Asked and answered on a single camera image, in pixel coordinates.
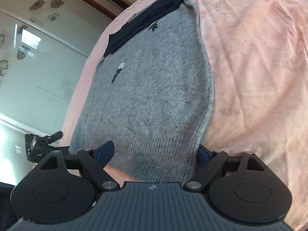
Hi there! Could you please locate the white wardrobe sliding door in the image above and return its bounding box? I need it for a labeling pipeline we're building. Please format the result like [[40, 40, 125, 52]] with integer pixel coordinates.
[[1, 0, 111, 185]]

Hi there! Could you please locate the grey navy knit sweater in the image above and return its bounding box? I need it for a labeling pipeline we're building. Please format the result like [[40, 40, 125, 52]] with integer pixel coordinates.
[[69, 0, 215, 183]]

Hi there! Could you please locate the pink bed sheet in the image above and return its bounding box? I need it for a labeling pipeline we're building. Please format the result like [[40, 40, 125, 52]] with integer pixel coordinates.
[[61, 0, 307, 230]]

